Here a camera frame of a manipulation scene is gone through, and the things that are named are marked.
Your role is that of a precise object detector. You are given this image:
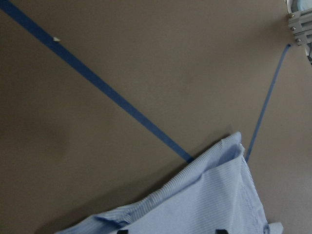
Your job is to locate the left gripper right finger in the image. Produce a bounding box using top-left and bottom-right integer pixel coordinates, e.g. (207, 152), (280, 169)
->
(215, 229), (226, 234)

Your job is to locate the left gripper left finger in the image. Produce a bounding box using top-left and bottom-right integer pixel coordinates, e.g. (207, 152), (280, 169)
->
(118, 230), (128, 234)

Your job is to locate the light blue striped shirt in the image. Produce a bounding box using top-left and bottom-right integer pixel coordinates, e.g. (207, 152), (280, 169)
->
(63, 132), (284, 234)

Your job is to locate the aluminium frame post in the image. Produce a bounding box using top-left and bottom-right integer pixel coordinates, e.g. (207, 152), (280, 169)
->
(284, 0), (312, 64)

